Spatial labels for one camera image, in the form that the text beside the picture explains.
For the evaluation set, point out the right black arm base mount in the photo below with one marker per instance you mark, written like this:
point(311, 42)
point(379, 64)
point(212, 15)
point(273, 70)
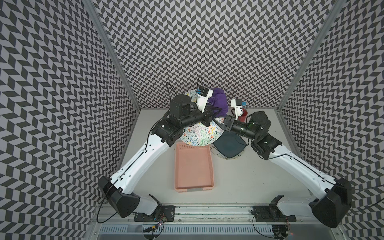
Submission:
point(271, 213)

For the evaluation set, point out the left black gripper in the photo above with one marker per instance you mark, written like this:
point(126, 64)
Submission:
point(206, 117)

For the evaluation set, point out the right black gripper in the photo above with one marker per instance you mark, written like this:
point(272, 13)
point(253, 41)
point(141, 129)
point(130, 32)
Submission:
point(227, 125)

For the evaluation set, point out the red mug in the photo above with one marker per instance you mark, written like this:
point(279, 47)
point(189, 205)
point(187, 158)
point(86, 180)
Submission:
point(243, 116)

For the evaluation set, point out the white plaid striped plate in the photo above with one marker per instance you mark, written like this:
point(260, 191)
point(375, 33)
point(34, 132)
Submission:
point(215, 152)

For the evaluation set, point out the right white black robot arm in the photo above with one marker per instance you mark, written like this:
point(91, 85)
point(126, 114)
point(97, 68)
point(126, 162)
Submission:
point(331, 198)

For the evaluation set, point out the colourful speckled round plate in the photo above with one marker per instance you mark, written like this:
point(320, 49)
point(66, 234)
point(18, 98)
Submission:
point(200, 135)

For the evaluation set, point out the dark teal square plate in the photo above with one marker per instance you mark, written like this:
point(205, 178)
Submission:
point(230, 144)

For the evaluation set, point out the pink plastic tray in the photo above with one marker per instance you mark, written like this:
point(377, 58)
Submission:
point(193, 168)

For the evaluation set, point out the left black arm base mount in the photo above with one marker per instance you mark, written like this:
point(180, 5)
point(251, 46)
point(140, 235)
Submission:
point(150, 209)

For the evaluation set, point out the purple cloth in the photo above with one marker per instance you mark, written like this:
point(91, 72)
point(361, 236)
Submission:
point(219, 100)

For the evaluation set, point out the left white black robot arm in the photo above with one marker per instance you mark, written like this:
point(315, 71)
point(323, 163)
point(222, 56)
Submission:
point(118, 189)

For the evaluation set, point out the aluminium front rail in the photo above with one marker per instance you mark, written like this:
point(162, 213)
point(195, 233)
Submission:
point(188, 214)

